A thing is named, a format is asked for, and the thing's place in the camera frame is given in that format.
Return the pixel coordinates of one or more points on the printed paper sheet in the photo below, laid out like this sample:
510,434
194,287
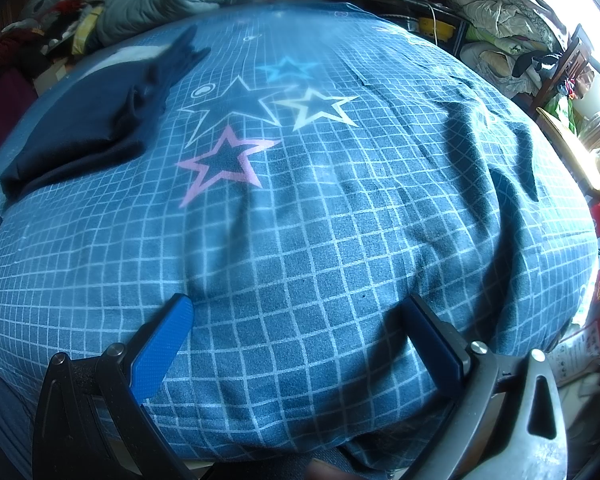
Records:
580,355

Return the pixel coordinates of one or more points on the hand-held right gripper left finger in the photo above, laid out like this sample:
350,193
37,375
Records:
160,345

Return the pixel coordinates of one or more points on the dark red cloth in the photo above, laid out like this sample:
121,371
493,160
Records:
10,45

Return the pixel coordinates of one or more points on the green bag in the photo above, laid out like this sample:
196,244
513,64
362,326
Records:
562,107

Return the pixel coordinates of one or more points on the purple cloth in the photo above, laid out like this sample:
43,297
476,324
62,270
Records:
2,105

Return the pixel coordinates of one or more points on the dark navy garment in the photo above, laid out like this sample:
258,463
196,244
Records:
80,130

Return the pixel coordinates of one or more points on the pile of folded bedding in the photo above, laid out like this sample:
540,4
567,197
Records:
505,15

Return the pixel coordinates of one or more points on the panda plush toy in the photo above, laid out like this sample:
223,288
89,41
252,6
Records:
42,5

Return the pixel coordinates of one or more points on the blue checked star bedsheet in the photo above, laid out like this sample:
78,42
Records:
330,210

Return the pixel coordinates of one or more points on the wooden chair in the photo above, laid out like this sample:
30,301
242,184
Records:
565,70

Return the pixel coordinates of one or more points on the pale yellow bag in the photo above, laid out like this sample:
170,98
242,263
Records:
87,30

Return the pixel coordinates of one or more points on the yellow container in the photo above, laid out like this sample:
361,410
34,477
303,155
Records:
435,27

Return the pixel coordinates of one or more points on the wooden board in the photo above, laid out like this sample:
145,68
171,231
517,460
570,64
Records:
570,150

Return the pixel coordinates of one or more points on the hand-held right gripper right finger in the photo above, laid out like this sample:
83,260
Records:
437,345

